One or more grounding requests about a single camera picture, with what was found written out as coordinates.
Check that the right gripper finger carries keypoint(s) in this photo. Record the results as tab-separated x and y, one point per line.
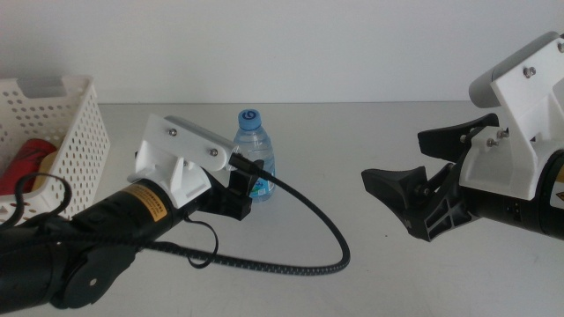
445	141
392	185

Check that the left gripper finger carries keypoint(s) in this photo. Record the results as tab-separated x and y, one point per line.
247	185

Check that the clear water bottle blue cap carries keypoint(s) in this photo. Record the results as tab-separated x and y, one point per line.
255	141

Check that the red cola can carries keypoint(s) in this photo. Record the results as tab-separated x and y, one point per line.
22	167

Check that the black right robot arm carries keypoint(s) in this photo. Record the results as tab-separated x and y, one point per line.
529	216

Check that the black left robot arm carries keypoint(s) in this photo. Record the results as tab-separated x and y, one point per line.
101	216

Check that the white perforated plastic basket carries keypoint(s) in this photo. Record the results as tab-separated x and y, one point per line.
83	145

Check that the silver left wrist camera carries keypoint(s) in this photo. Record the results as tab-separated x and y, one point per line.
211	135

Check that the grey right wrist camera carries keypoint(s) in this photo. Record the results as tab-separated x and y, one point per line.
489	86

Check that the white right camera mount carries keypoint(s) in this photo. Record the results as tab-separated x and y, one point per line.
520	132

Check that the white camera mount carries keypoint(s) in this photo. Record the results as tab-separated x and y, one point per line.
520	132
176	145

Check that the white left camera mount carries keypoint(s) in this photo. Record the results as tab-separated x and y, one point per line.
176	145

